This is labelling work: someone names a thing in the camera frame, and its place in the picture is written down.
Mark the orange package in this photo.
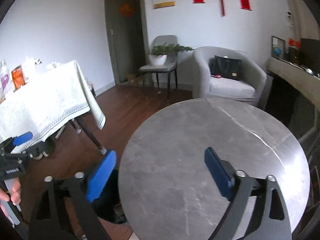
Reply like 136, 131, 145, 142
11, 65, 25, 90

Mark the dark green trash bin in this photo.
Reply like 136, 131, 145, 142
92, 170, 127, 224

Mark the white green shoe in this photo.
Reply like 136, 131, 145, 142
33, 137, 55, 160

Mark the grey door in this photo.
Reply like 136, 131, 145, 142
105, 0, 146, 84

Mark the small blue globe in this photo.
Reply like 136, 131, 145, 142
272, 47, 282, 59

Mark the person left hand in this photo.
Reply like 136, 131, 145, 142
1, 178, 21, 206

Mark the red fu door sticker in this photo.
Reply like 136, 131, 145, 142
118, 3, 136, 18

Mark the black monitor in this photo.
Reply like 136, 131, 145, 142
299, 38, 320, 73

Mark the potted green plant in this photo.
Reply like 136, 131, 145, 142
149, 43, 193, 67

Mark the black table leg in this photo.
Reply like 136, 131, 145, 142
68, 116, 107, 155

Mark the white patterned tablecloth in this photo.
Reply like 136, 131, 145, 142
1, 60, 106, 153

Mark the small cardboard box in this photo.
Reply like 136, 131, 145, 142
126, 74, 136, 83

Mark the picture frame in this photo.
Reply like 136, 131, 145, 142
271, 36, 285, 60

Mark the grey dining chair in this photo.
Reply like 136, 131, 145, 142
139, 35, 178, 99

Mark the round grey marble table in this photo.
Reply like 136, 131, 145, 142
119, 98, 310, 239

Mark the grey armchair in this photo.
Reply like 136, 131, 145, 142
192, 46, 267, 106

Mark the beige fringed desk cloth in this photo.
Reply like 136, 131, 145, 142
267, 57, 320, 110

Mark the black handbag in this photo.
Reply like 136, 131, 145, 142
209, 55, 242, 81

